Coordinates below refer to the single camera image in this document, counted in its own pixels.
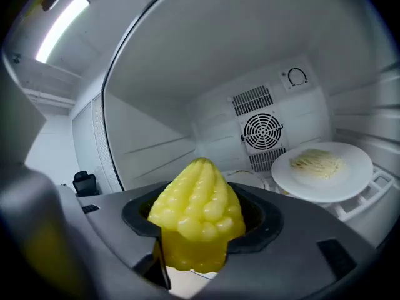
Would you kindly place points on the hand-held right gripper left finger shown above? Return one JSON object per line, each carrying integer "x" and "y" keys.
{"x": 103, "y": 245}

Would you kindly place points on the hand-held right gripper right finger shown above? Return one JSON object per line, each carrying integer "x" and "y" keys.
{"x": 297, "y": 267}

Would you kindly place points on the pile of pale noodles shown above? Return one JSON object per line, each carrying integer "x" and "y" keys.
{"x": 318, "y": 164}

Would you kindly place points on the long ceiling light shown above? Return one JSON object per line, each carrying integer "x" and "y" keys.
{"x": 62, "y": 27}

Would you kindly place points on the black office chair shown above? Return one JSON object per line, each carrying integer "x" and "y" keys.
{"x": 86, "y": 183}

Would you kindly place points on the yellow corn cob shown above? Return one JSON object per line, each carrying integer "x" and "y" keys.
{"x": 197, "y": 211}

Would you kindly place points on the black mini fridge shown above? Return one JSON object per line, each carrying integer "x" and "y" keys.
{"x": 203, "y": 58}

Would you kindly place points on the white plate with noodles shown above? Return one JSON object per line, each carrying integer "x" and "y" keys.
{"x": 353, "y": 177}

